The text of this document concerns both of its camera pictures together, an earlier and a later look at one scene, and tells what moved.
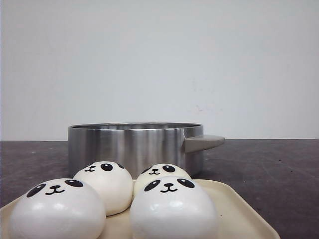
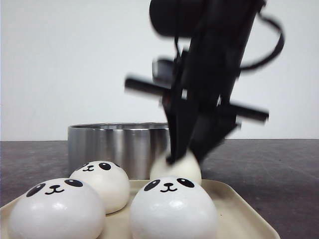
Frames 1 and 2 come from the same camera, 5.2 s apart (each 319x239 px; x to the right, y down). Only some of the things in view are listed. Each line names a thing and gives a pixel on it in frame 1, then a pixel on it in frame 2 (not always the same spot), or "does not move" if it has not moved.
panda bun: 169,207 does not move
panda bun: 58,208 does not move
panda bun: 157,170 -> 188,167
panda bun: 112,181 does not move
